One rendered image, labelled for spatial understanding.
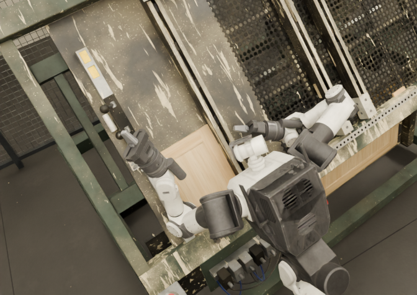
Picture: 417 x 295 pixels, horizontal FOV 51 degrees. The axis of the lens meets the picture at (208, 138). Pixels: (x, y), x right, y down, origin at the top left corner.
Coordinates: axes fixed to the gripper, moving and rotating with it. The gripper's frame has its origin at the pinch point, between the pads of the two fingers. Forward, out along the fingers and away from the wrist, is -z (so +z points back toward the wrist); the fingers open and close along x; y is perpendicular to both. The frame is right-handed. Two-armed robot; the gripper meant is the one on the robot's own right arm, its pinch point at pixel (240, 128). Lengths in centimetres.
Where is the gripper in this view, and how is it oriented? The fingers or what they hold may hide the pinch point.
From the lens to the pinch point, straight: 185.2
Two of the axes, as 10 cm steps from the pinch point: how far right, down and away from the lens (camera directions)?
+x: 3.2, -3.1, -9.0
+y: 0.4, 9.5, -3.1
